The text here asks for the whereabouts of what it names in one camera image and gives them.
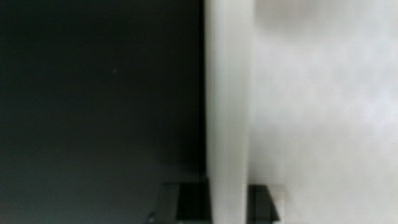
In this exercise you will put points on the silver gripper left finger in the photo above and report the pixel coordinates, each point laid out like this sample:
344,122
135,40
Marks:
183,205

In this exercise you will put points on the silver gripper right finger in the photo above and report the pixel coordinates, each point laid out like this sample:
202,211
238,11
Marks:
261,209

